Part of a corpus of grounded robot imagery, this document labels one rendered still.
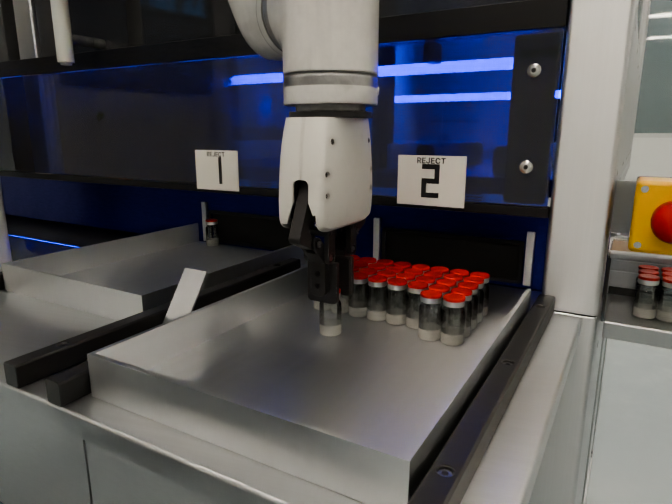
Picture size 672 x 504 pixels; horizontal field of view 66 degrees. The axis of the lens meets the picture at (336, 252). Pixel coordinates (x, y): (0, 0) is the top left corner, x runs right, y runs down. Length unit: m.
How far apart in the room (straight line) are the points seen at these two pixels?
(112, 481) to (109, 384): 0.88
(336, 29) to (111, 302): 0.36
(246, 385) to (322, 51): 0.27
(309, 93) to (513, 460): 0.31
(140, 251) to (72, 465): 0.66
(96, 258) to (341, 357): 0.48
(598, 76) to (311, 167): 0.31
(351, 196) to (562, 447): 0.40
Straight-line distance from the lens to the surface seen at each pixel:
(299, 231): 0.44
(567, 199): 0.60
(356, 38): 0.45
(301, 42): 0.45
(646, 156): 5.20
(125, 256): 0.88
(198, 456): 0.36
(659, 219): 0.57
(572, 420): 0.68
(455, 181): 0.63
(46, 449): 1.48
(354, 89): 0.45
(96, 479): 1.35
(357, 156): 0.48
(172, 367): 0.47
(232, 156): 0.79
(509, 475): 0.35
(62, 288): 0.68
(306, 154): 0.44
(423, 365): 0.46
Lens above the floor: 1.08
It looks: 13 degrees down
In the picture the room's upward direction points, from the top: straight up
